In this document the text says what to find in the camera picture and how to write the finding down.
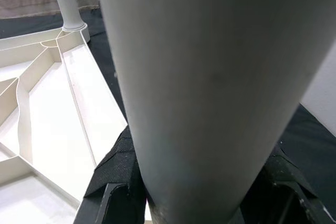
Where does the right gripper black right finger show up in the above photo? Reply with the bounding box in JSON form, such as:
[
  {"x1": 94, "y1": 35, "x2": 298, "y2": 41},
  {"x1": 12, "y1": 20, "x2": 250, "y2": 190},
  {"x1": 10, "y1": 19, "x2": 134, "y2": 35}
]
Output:
[{"x1": 243, "y1": 141, "x2": 332, "y2": 224}]

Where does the white plastic table top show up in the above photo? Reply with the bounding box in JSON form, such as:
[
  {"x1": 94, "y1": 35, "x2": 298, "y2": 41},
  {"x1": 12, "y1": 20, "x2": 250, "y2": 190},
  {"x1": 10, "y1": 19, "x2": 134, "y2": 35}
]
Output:
[{"x1": 0, "y1": 23, "x2": 130, "y2": 224}]

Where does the white plastic table leg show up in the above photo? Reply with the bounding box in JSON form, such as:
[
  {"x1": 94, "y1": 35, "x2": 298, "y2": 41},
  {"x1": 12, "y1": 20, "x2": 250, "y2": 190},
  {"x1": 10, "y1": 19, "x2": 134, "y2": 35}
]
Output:
[
  {"x1": 48, "y1": 0, "x2": 88, "y2": 32},
  {"x1": 94, "y1": 0, "x2": 336, "y2": 224}
]

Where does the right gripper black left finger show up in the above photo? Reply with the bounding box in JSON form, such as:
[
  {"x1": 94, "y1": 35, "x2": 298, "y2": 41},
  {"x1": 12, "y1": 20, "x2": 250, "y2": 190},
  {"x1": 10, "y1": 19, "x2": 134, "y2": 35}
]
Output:
[{"x1": 75, "y1": 125, "x2": 148, "y2": 224}]

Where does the black tablecloth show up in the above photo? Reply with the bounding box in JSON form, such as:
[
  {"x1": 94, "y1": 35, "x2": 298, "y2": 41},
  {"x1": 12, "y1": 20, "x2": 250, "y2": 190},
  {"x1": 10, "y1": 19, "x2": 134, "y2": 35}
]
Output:
[{"x1": 0, "y1": 5, "x2": 336, "y2": 224}]

